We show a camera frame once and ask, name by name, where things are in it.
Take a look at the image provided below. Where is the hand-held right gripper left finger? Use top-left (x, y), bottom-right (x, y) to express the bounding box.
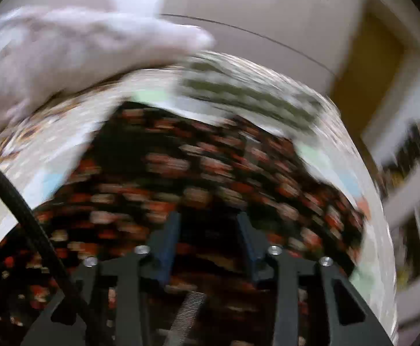
top-left (21, 211), bottom-right (182, 346)

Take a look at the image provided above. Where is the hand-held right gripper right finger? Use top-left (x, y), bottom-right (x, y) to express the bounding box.
top-left (236, 211), bottom-right (394, 346)

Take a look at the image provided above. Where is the black floral garment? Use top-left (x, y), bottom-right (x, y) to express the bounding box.
top-left (0, 101), bottom-right (367, 346)

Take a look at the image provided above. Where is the green polka dot garment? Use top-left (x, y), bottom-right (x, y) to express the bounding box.
top-left (179, 56), bottom-right (326, 134)

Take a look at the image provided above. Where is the heart patterned quilt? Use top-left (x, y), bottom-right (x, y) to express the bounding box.
top-left (0, 52), bottom-right (400, 343)

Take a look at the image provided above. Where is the cluttered white shelf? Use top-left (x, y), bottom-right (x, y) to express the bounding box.
top-left (361, 119), bottom-right (420, 328)

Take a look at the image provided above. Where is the brown wooden door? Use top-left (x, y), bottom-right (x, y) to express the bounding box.
top-left (331, 11), bottom-right (405, 138)

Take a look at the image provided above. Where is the pink fluffy blanket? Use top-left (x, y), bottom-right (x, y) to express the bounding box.
top-left (0, 5), bottom-right (216, 141)

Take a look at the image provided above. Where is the beige wardrobe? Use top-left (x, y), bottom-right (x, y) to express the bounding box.
top-left (161, 0), bottom-right (371, 78)

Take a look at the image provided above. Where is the black cable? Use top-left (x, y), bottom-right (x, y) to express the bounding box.
top-left (0, 154), bottom-right (113, 346)

